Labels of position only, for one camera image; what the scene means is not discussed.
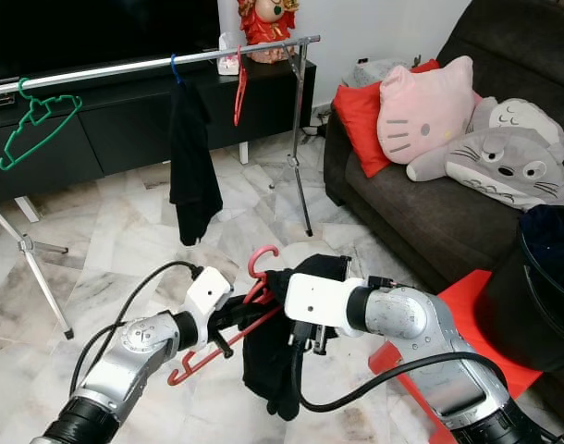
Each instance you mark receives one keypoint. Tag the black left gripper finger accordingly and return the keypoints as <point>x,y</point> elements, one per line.
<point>247,305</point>

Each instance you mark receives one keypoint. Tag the black garment with red trim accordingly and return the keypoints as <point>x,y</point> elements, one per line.
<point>277,370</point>

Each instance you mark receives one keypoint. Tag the red plastic clothes hanger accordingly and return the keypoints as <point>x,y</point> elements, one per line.
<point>239,92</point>
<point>264,247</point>

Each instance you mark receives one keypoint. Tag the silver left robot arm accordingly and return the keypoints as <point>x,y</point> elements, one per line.
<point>134,356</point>

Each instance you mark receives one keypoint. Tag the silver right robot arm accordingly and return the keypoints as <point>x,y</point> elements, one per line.
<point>411,319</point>

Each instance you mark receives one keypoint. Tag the blue clothes hanger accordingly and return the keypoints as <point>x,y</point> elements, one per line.
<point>177,69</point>

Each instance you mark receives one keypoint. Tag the green clothes hanger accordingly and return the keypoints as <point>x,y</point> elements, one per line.
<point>39,104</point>

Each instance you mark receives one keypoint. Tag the black shirt with green print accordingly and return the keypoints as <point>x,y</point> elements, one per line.
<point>194,171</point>

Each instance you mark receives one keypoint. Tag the red plastic stool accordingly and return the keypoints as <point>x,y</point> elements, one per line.
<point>472,305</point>

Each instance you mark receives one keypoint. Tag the dark grey fabric sofa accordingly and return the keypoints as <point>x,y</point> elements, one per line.
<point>430,222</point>

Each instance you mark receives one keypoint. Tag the red pillow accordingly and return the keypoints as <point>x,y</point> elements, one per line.
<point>361,120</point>

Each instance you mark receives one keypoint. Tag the black television console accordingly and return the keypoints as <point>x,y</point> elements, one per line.
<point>125,125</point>

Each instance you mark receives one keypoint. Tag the black plastic laundry bucket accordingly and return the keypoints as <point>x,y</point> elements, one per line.
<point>532,287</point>

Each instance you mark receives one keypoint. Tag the white pink tissue box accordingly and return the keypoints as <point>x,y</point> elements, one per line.
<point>229,57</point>

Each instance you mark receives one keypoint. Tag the pink cat face pillow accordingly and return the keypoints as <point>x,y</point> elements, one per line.
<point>425,111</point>

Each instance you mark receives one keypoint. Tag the grey cartoon creature plush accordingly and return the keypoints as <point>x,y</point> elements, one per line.
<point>499,157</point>

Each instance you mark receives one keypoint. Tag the silver metal clothes rack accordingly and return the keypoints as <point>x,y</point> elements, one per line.
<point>116,70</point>

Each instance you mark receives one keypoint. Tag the red figurine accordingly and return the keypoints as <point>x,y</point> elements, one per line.
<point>268,28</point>

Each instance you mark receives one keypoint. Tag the black flat television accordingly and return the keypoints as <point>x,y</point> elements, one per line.
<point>97,28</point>

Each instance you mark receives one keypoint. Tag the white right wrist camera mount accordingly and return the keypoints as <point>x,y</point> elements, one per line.
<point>319,303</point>

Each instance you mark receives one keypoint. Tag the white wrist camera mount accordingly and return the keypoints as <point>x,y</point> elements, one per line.
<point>208,294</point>
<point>319,303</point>

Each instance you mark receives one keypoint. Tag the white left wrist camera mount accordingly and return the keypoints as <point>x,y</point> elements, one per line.
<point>208,294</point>

